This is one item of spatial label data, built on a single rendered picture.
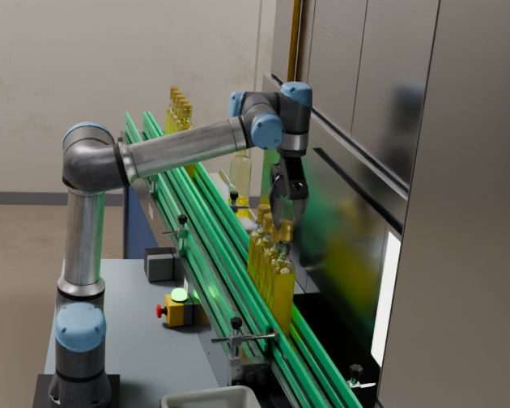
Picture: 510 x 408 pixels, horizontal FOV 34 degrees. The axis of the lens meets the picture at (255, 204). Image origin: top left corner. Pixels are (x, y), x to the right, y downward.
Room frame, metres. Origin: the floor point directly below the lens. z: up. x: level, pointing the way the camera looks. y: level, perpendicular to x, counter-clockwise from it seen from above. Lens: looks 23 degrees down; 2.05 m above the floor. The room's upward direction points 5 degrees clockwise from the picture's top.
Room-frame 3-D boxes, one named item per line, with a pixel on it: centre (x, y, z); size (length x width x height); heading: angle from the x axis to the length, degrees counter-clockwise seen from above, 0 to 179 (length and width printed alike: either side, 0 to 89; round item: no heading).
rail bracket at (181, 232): (2.29, 0.23, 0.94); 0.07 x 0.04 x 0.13; 109
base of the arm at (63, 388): (1.69, 0.39, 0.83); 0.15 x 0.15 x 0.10
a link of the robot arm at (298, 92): (1.92, -0.07, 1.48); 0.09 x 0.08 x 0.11; 103
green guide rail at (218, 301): (2.60, 0.29, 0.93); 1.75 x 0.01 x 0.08; 19
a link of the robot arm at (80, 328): (1.70, 0.39, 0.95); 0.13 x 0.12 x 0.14; 13
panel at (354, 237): (1.69, -0.29, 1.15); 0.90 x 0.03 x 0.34; 19
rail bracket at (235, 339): (1.74, 0.00, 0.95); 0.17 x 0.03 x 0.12; 109
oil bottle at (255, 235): (2.07, -0.03, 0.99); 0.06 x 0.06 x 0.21; 18
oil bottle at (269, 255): (1.96, -0.06, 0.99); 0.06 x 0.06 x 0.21; 18
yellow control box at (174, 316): (2.13, 0.20, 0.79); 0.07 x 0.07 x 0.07; 19
